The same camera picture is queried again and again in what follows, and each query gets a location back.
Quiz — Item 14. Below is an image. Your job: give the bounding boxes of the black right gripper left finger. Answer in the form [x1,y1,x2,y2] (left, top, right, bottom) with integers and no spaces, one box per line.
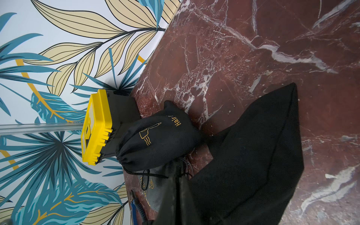
[153,171,179,225]

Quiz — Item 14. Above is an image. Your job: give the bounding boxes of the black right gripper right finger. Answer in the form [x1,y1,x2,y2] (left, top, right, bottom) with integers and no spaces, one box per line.
[178,177,203,225]

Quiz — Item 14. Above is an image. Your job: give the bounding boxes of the yellow black toolbox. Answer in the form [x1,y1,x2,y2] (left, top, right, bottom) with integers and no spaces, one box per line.
[81,89,141,166]

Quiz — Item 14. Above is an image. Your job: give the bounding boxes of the grey fabric pouch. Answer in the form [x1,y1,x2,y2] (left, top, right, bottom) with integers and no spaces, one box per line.
[144,164,183,214]

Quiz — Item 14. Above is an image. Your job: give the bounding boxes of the blue handled pliers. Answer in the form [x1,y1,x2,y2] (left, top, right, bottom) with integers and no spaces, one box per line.
[129,190,148,225]

